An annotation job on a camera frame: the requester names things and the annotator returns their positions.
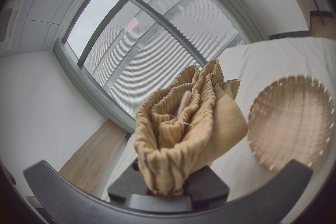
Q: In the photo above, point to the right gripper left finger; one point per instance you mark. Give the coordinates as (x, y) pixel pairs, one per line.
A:
(128, 183)

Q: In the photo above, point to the tan shorts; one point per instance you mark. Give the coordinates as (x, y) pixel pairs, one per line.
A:
(189, 125)

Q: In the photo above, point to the round woven basket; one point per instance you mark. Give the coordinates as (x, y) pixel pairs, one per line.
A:
(291, 123)

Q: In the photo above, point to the window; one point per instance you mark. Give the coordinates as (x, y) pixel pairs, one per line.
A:
(157, 34)

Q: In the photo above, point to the white ceiling air conditioner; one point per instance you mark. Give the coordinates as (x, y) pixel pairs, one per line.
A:
(11, 20)

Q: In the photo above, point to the bed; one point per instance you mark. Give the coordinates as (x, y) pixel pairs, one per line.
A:
(275, 60)

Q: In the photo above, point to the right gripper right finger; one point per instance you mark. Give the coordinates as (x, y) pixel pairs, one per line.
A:
(210, 186)

